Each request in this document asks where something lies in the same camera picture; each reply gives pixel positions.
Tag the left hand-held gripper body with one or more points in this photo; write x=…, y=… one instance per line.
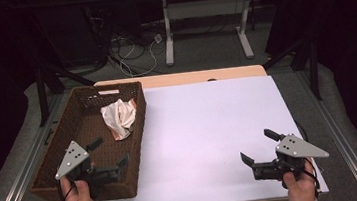
x=72, y=160

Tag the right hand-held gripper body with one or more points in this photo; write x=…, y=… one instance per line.
x=293, y=148

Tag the brown wicker basket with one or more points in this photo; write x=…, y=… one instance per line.
x=71, y=148

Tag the cream baby bodysuit brown trim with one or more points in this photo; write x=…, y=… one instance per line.
x=119, y=118

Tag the person's right hand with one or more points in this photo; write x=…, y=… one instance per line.
x=301, y=189

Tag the white table mat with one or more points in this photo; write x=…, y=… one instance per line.
x=202, y=121

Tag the black metal stand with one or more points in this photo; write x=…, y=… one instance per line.
x=41, y=94
x=313, y=72

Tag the black table grommet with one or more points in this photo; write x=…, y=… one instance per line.
x=212, y=79

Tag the white power adapter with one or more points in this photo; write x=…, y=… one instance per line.
x=158, y=38

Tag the aluminium rail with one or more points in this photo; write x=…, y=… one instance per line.
x=21, y=184
x=349, y=153

